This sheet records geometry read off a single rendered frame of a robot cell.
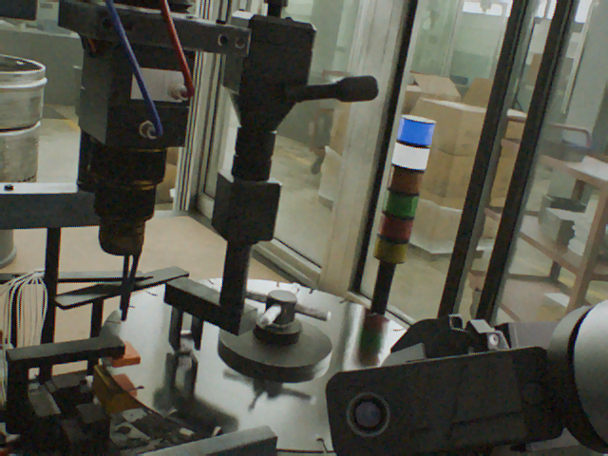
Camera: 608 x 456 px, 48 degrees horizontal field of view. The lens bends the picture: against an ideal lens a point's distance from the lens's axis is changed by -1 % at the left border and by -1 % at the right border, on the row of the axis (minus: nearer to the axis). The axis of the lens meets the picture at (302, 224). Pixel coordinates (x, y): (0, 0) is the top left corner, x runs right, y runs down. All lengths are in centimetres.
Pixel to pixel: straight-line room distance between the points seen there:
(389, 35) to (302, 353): 70
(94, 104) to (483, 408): 33
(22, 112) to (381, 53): 60
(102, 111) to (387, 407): 28
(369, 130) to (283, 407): 73
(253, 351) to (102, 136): 25
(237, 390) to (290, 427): 6
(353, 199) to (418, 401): 91
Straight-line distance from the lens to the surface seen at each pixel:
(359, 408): 35
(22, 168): 121
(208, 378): 60
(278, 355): 63
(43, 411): 61
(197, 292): 60
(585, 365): 33
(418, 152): 87
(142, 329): 67
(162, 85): 50
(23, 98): 118
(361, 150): 123
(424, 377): 35
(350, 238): 126
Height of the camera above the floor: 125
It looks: 16 degrees down
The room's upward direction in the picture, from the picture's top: 10 degrees clockwise
